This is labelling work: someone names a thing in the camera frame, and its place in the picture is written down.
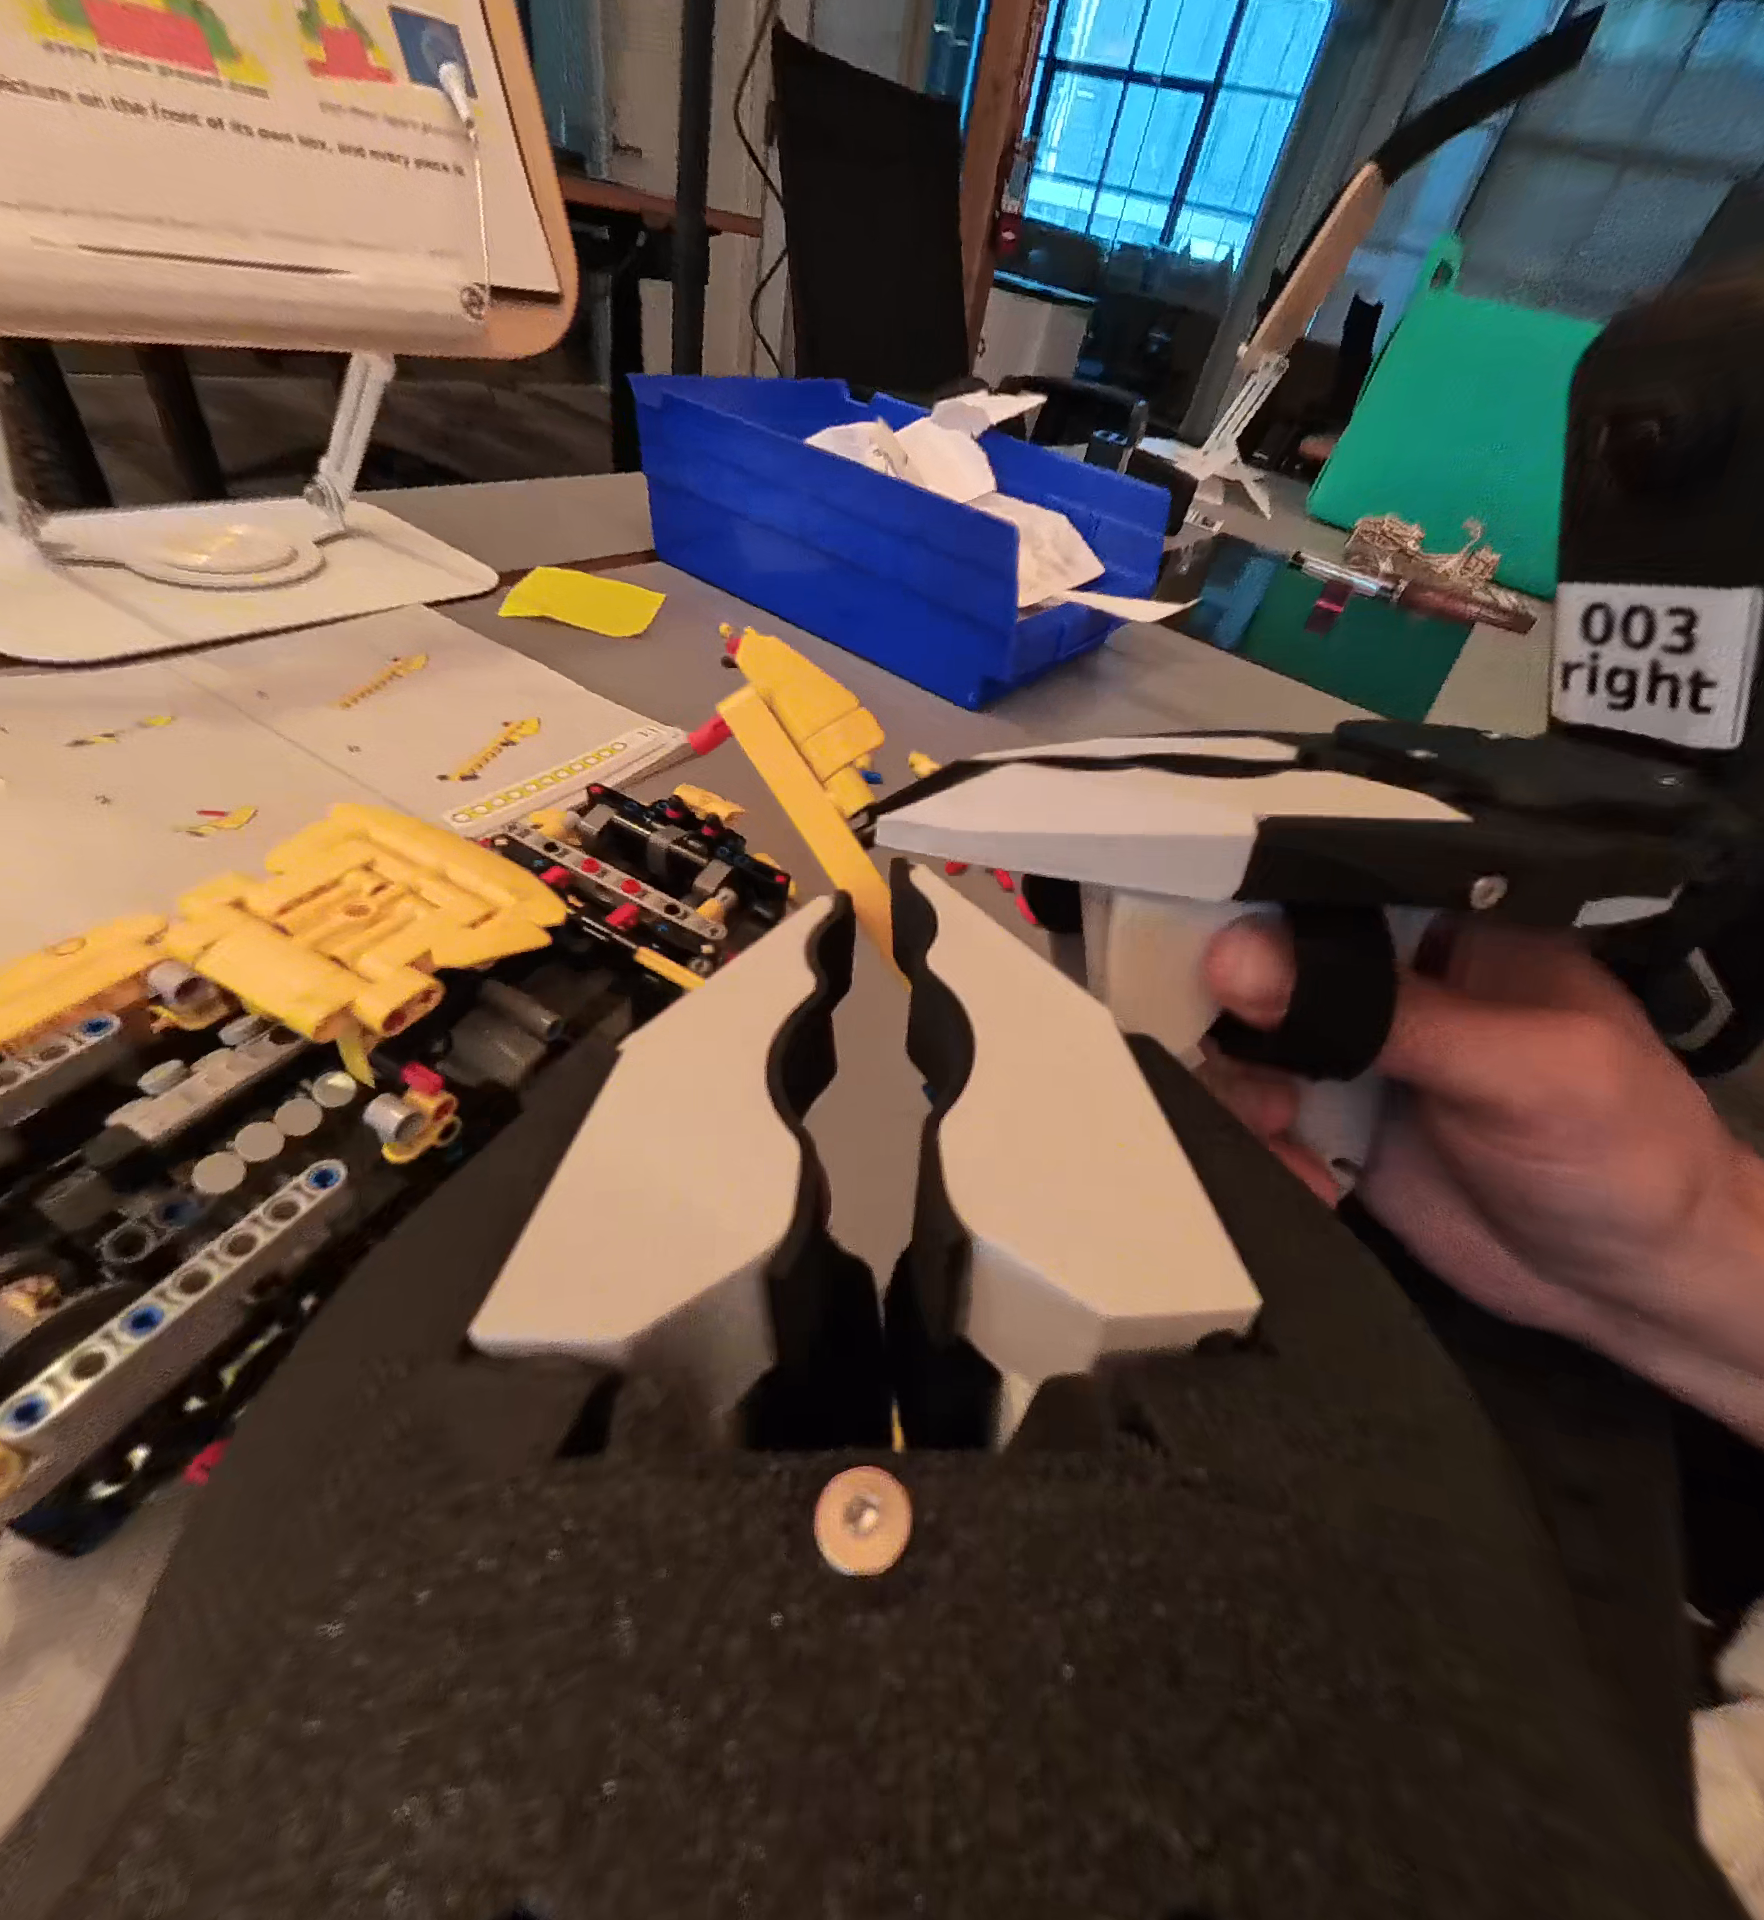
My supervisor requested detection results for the wooden post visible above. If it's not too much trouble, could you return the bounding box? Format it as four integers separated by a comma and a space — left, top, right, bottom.
959, 0, 1053, 318

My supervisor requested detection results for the open instruction booklet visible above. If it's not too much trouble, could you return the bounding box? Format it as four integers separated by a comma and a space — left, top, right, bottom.
0, 600, 690, 1038

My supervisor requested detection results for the crumpled white paper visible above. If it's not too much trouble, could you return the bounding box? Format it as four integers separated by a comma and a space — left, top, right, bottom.
801, 384, 1202, 626

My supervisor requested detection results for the person's right hand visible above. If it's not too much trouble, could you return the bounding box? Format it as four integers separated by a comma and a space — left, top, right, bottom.
1196, 911, 1764, 1314

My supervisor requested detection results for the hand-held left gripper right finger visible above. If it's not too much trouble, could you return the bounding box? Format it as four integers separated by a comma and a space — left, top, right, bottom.
890, 857, 1266, 1453

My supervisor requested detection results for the grey desk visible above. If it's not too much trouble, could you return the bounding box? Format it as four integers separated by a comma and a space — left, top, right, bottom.
0, 464, 1764, 1920

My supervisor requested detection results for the brown brick model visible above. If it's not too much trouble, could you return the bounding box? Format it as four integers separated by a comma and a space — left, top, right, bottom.
1291, 512, 1540, 633

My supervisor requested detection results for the green cutting mat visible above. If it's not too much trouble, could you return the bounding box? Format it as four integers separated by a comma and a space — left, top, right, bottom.
1152, 525, 1486, 725

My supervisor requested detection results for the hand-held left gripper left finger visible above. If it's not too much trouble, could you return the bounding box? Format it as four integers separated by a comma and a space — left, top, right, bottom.
465, 890, 892, 1453

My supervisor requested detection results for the yellow paper sheet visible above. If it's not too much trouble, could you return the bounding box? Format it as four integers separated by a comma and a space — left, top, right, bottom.
495, 564, 672, 644

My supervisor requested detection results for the blue storage bin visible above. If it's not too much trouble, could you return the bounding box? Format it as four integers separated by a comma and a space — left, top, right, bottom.
625, 371, 1178, 709

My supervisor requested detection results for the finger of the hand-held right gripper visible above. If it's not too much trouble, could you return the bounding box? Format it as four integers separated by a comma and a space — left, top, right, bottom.
864, 764, 1472, 906
914, 729, 1350, 786

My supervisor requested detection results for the paned window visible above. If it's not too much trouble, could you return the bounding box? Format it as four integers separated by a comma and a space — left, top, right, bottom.
1027, 0, 1337, 266

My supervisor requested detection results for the black pole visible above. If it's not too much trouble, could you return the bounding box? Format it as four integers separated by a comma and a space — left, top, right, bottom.
672, 0, 719, 472

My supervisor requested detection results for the yellow toy car model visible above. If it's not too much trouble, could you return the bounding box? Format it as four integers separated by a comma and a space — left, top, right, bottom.
0, 778, 801, 1567

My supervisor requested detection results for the yellow beam assembly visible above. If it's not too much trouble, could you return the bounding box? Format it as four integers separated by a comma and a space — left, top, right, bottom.
683, 626, 927, 984

